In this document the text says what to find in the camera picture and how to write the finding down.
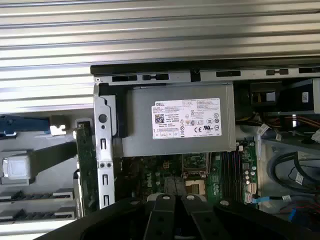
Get grey power supply unit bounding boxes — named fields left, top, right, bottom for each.
left=121, top=83, right=237, bottom=158

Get orange yellow power wires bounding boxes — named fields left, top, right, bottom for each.
left=284, top=116, right=320, bottom=131

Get CPU socket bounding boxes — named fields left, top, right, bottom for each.
left=184, top=178, right=207, bottom=196

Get grey parts rack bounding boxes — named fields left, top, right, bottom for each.
left=0, top=113, right=85, bottom=227

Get black RAM slot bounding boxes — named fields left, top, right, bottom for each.
left=237, top=151, right=244, bottom=201
left=222, top=151, right=229, bottom=201
left=232, top=151, right=239, bottom=201
left=227, top=151, right=234, bottom=201

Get light blue flat wire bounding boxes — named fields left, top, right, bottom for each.
left=251, top=195, right=291, bottom=204

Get green graphics card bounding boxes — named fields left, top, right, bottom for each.
left=74, top=118, right=100, bottom=220

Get metal socket cover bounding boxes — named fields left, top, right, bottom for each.
left=181, top=152, right=211, bottom=177

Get green motherboard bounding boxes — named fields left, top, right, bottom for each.
left=114, top=139, right=261, bottom=208

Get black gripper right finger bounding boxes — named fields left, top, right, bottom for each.
left=180, top=193, right=320, bottom=240

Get black open PC case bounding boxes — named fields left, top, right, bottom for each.
left=89, top=57, right=320, bottom=226

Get black cable loop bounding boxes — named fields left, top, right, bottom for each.
left=266, top=149, right=320, bottom=196

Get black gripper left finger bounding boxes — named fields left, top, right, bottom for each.
left=34, top=193, right=177, bottom=240

